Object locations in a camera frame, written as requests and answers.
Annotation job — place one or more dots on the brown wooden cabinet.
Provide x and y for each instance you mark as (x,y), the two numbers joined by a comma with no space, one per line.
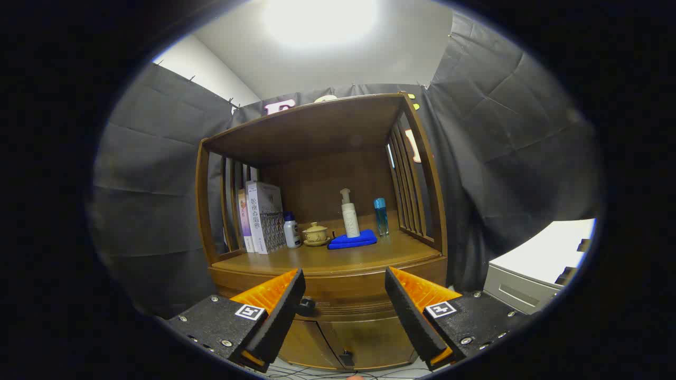
(317,132)

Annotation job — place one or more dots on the thin white book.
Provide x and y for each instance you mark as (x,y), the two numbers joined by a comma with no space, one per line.
(249,211)

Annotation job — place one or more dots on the white pump bottle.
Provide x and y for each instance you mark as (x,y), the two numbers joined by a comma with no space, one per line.
(350,219)

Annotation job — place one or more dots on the yellow lidded teacup with saucer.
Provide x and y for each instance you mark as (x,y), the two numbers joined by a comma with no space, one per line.
(316,234)

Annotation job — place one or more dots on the thick white patterned book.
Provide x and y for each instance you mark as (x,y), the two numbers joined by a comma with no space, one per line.
(261,216)

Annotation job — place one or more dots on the wooden cabinet door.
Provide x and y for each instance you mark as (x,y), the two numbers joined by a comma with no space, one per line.
(375,343)
(306,348)

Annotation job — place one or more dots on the wooden drawer with black knob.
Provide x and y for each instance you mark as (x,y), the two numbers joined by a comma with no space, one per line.
(348,293)

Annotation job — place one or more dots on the small white bottle blue cap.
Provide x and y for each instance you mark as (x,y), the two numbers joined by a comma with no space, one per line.
(291,235)

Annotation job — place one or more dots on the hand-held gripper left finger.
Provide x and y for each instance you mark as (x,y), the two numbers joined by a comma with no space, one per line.
(280,316)

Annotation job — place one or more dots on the purple spine book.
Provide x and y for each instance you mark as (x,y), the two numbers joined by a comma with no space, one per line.
(243,221)

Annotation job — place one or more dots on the wooden cabinet countertop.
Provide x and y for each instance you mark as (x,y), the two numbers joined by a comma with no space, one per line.
(338,258)

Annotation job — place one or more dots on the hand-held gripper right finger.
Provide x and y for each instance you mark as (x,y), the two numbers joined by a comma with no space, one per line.
(412,316)

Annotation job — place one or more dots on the white grey plastic drawer unit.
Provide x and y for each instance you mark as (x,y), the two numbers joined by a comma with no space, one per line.
(517,290)

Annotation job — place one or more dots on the blue glass bottle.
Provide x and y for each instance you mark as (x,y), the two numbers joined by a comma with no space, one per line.
(381,219)

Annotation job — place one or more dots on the blue folded cloth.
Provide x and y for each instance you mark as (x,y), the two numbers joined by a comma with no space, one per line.
(351,241)

